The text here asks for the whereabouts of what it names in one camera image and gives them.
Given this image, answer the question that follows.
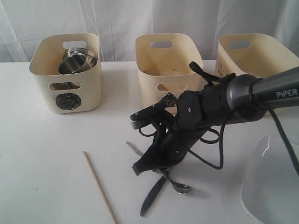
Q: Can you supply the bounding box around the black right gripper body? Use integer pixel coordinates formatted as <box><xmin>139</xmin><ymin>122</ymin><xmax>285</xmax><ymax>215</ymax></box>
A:
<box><xmin>132</xmin><ymin>121</ymin><xmax>209</xmax><ymax>175</ymax></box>

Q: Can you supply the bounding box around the steel fork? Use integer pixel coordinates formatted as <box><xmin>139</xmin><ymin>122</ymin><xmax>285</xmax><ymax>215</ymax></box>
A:
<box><xmin>126</xmin><ymin>141</ymin><xmax>143</xmax><ymax>157</ymax></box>

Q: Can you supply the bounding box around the steel spoon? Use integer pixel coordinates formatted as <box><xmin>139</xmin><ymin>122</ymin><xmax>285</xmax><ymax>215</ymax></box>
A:
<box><xmin>158</xmin><ymin>167</ymin><xmax>192</xmax><ymax>194</ymax></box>

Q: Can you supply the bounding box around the steel table knife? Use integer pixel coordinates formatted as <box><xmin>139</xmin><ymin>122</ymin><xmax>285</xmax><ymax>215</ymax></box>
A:
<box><xmin>140</xmin><ymin>176</ymin><xmax>166</xmax><ymax>217</ymax></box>

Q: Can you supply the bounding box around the wooden chopstick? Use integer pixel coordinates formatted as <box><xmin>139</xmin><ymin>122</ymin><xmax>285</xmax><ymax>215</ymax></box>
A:
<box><xmin>83</xmin><ymin>151</ymin><xmax>118</xmax><ymax>224</ymax></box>
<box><xmin>153</xmin><ymin>71</ymin><xmax>175</xmax><ymax>91</ymax></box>

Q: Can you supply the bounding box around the steel mug with handle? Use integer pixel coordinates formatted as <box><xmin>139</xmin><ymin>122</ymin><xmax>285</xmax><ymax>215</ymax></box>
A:
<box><xmin>58</xmin><ymin>53</ymin><xmax>94</xmax><ymax>75</ymax></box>

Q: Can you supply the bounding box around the steel mixing bowl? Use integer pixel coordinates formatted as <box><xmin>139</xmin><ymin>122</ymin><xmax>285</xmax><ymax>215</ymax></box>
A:
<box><xmin>62</xmin><ymin>48</ymin><xmax>98</xmax><ymax>68</ymax></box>

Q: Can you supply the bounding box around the steel cup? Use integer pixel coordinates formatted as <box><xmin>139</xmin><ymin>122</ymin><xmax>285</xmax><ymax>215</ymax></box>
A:
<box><xmin>49</xmin><ymin>82</ymin><xmax>81</xmax><ymax>91</ymax></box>

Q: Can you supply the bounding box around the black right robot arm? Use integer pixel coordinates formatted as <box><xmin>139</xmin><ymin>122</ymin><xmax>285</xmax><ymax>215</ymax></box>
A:
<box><xmin>130</xmin><ymin>62</ymin><xmax>299</xmax><ymax>175</ymax></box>

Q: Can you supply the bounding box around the cream bin with triangle mark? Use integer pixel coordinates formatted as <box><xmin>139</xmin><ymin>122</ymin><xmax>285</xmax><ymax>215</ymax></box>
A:
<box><xmin>135</xmin><ymin>33</ymin><xmax>204</xmax><ymax>107</ymax></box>

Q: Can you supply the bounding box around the white square plate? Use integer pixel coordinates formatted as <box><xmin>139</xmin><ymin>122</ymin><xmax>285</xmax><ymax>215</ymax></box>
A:
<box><xmin>240</xmin><ymin>135</ymin><xmax>299</xmax><ymax>224</ymax></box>

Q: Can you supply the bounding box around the cream bin with square mark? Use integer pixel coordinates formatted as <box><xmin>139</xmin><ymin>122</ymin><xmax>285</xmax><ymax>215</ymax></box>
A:
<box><xmin>214</xmin><ymin>33</ymin><xmax>299</xmax><ymax>78</ymax></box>

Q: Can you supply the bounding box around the white backdrop curtain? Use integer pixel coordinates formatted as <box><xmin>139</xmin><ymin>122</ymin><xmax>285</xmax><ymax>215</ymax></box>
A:
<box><xmin>0</xmin><ymin>0</ymin><xmax>299</xmax><ymax>62</ymax></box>

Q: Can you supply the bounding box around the cream bin with circle mark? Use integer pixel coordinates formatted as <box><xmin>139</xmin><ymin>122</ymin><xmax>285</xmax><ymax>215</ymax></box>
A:
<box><xmin>29</xmin><ymin>33</ymin><xmax>102</xmax><ymax>114</ymax></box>

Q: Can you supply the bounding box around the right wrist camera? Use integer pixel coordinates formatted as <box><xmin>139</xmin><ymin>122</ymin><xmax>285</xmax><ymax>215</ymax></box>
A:
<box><xmin>129</xmin><ymin>103</ymin><xmax>177</xmax><ymax>130</ymax></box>

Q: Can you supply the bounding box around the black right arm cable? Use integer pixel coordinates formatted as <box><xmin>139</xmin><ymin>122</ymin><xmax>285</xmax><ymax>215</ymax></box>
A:
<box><xmin>140</xmin><ymin>107</ymin><xmax>299</xmax><ymax>175</ymax></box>

